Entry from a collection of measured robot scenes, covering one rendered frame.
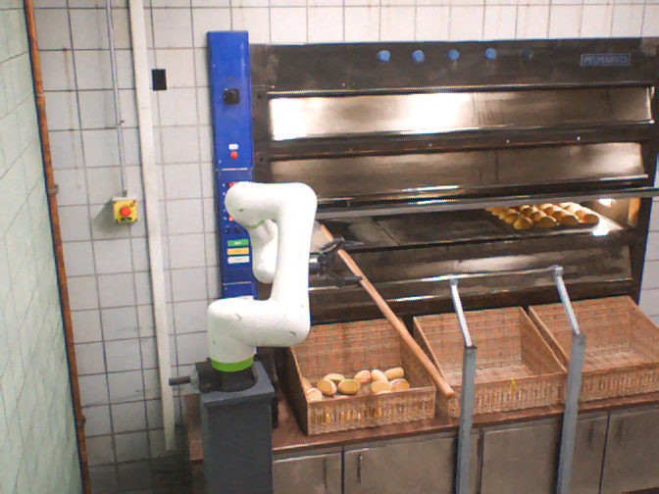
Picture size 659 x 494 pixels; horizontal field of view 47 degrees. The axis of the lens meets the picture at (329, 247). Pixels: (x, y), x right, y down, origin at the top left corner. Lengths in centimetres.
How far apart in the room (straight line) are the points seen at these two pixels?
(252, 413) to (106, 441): 152
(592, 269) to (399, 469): 141
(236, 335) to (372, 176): 140
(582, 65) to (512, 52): 35
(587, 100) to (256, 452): 226
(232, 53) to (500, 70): 118
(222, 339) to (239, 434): 29
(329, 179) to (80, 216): 104
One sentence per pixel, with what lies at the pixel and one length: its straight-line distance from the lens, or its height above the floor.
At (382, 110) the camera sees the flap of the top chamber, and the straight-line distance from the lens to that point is 334.
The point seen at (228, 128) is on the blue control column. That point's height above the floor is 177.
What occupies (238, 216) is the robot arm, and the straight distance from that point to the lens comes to 237.
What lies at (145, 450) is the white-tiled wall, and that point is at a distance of 372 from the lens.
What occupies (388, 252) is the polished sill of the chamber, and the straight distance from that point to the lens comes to 349.
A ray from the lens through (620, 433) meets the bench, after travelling 373.
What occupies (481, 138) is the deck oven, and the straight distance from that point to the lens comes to 351.
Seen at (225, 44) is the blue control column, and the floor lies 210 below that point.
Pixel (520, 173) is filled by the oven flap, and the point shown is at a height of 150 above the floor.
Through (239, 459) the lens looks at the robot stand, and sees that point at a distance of 234.
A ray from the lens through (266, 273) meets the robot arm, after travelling 274.
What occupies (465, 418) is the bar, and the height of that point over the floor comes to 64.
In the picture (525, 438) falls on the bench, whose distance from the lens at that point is 349.
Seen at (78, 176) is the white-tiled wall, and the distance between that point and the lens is 324.
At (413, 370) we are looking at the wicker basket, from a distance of 349.
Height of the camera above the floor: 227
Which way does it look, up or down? 18 degrees down
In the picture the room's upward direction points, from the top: straight up
